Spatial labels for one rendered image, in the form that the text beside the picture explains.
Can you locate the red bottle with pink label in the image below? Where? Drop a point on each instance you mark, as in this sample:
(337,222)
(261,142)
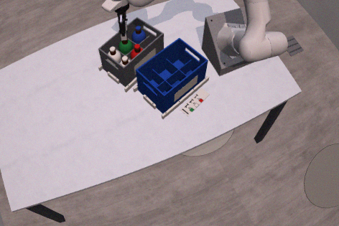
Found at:
(137,49)

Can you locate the white paper pick list strip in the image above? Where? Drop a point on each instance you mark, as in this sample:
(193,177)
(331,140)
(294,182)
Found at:
(194,102)

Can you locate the white bottle with grey label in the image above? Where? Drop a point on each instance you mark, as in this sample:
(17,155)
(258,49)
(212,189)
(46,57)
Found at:
(115,54)

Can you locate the green bottle with pale green label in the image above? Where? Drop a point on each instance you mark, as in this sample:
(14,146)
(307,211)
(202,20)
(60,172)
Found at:
(125,46)

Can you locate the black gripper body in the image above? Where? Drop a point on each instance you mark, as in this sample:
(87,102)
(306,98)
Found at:
(121,10)

